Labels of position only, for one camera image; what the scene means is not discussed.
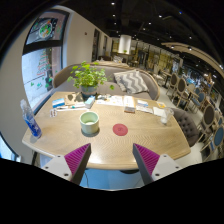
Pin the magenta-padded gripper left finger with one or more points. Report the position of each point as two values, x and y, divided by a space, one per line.
77 156

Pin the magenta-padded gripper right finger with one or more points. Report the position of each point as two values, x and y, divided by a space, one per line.
147 157

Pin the clear bottle with blue label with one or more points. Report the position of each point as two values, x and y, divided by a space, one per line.
32 125

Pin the pale green mug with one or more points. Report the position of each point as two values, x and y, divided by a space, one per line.
89 126

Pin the flat round red coaster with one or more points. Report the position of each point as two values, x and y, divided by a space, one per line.
120 129

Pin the clear plastic cup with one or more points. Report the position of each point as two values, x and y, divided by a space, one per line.
166 117

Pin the white paper napkin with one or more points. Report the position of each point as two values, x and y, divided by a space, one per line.
158 111

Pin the pill blister pack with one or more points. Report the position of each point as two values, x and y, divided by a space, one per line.
53 113

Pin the white blue leaflets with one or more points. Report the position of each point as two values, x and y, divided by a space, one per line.
144 106

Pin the grey tufted chair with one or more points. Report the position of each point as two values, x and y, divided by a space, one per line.
187 125

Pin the yellow booklet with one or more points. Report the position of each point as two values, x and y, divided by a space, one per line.
161 105

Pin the small light blue carton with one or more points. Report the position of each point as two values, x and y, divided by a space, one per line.
89 102

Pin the white rectangular box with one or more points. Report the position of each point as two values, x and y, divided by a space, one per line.
129 104

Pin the small blue white box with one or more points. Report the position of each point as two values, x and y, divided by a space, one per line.
58 102

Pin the printed white paper sheets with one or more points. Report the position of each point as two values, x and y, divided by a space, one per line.
111 100

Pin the group of dining chairs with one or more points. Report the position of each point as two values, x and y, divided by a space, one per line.
208 115

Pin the grey white chevron cushion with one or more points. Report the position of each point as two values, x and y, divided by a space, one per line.
133 81

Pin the green potted plant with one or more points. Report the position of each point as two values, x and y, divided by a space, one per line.
87 76

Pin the grey curved sofa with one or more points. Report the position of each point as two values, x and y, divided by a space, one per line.
109 72

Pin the window with festive stickers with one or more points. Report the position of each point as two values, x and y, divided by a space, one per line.
40 73

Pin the white cylindrical pendant lamp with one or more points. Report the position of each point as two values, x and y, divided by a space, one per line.
124 44

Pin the group of ceiling lights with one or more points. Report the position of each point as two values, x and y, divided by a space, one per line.
160 16

